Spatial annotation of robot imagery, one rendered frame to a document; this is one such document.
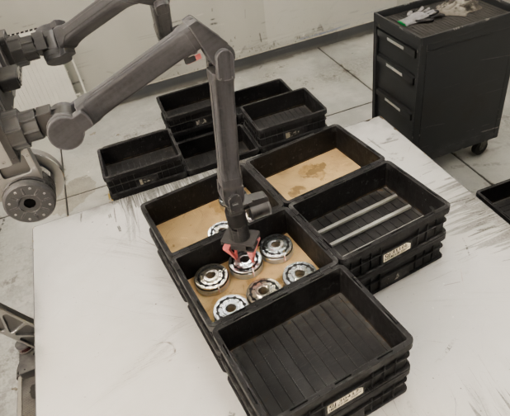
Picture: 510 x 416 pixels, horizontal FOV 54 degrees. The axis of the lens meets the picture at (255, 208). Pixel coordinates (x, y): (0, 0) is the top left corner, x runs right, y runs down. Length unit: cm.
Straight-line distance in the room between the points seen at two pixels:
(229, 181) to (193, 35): 38
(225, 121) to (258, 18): 341
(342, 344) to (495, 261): 65
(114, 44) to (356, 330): 346
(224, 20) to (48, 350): 336
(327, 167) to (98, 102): 99
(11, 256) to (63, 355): 170
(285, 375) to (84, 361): 65
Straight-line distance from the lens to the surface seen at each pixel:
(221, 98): 123
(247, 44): 466
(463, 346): 156
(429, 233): 163
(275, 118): 291
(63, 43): 163
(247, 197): 140
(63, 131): 118
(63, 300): 188
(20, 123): 120
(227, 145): 128
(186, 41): 117
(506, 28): 304
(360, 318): 142
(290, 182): 185
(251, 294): 145
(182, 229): 175
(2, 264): 334
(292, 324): 141
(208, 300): 151
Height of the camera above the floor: 196
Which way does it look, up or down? 40 degrees down
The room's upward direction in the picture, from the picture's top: 10 degrees counter-clockwise
